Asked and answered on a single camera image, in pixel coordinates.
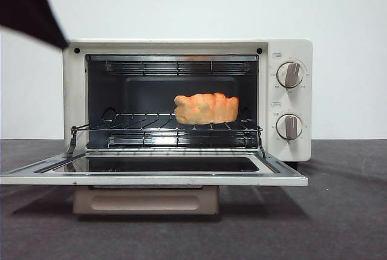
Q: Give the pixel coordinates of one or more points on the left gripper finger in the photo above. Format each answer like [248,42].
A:
[24,3]

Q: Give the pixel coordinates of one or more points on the cream toaster oven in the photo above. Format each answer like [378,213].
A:
[290,99]

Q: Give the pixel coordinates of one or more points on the orange-brown bread loaf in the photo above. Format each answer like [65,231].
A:
[205,109]

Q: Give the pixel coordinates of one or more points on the beige oven knob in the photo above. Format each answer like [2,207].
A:
[289,75]
[289,127]

